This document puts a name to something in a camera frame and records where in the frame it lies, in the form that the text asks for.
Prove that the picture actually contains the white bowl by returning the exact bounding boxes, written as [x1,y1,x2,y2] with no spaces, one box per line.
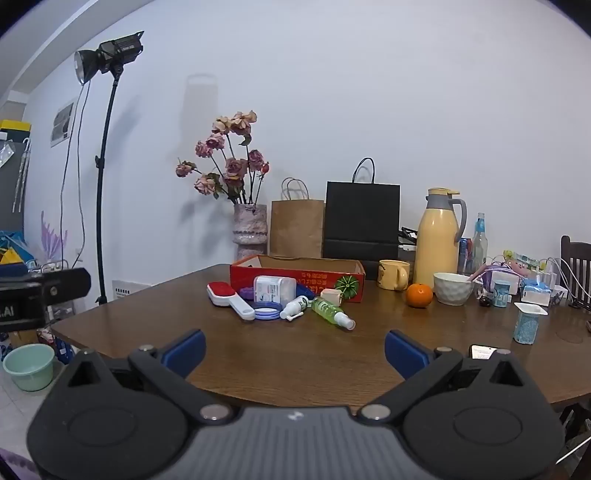
[433,272,476,306]

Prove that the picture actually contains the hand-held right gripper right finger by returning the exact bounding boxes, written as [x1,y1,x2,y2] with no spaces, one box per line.
[356,329,525,425]

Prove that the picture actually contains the red white lint brush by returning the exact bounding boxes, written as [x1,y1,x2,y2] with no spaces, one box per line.
[207,281,256,320]

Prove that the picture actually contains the yellow mug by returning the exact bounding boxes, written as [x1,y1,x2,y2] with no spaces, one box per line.
[378,260,411,291]

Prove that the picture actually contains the purple wall sticker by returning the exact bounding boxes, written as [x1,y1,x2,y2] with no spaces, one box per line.
[41,210,68,265]

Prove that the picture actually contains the black studio light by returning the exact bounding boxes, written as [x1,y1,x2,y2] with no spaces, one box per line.
[74,31,145,86]

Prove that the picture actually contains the clear glass bottle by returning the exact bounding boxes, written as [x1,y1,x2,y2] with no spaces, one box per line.
[471,213,489,278]

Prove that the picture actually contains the pink white textured vase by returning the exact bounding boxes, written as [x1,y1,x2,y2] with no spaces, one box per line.
[233,203,269,263]

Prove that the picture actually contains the white spray bottle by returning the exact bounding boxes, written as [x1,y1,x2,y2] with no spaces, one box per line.
[279,295,310,322]

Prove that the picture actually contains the colourful packet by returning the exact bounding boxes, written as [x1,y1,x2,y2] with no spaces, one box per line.
[503,249,541,271]

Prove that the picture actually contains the black smartphone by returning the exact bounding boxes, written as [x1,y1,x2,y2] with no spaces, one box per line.
[468,344,502,361]

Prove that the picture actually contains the blue drink can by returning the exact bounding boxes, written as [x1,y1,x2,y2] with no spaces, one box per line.
[457,237,474,275]

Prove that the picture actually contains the green spray bottle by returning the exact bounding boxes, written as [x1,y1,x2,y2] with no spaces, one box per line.
[311,298,356,331]

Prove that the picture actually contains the grey wall panel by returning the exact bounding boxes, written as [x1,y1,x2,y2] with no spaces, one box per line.
[50,99,76,148]

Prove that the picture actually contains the green plastic bucket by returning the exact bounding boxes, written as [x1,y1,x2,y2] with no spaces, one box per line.
[2,344,55,392]

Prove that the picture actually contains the yellow thermos jug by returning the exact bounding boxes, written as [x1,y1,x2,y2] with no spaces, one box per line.
[413,187,468,288]

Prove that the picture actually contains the blue patterned yogurt cup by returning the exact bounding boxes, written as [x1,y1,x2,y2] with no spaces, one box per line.
[513,302,549,344]

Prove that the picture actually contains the purple cloth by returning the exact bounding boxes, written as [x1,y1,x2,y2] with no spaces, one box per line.
[475,261,509,287]

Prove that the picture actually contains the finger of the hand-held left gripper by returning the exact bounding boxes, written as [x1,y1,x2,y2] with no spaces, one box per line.
[41,268,92,303]

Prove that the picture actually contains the brown paper bag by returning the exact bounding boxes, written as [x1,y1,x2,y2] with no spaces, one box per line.
[270,178,325,259]

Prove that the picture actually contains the red cardboard box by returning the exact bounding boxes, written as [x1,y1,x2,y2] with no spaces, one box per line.
[229,254,366,306]

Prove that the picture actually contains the black light stand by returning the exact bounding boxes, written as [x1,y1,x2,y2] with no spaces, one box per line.
[95,65,125,305]

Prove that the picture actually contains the black paper bag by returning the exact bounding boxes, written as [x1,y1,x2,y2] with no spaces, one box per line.
[322,158,402,261]

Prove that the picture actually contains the dark wooden chair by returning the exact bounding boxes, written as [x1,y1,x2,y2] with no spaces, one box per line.
[560,234,591,305]

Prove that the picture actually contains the orange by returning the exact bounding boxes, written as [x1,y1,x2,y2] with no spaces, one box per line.
[406,283,434,308]

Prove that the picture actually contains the dried pink roses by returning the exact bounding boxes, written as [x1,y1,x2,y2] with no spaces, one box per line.
[175,110,273,206]

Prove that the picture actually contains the white blue tissue pack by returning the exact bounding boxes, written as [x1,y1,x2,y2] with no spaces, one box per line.
[522,277,568,306]

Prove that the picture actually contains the hanging light cable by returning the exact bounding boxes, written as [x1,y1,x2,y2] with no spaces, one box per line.
[60,83,90,268]

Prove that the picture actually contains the white charging cables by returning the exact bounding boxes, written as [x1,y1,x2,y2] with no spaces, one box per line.
[545,256,583,306]

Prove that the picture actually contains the clear plastic container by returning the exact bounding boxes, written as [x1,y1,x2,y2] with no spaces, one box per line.
[253,275,296,304]

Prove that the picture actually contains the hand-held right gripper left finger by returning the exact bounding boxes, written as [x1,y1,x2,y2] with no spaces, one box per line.
[68,329,234,426]

